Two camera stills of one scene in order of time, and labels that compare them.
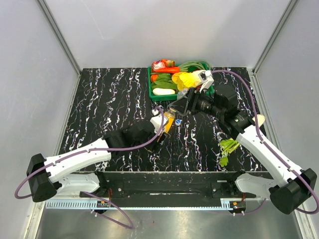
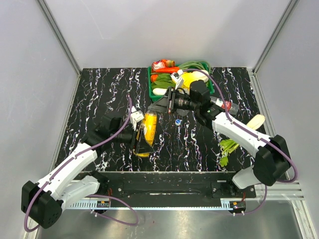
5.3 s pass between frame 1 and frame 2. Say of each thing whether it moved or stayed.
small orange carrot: stayed
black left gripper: moved
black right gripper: moved
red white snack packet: stayed
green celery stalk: stayed
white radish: stayed
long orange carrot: stayed
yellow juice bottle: moved
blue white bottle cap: stayed
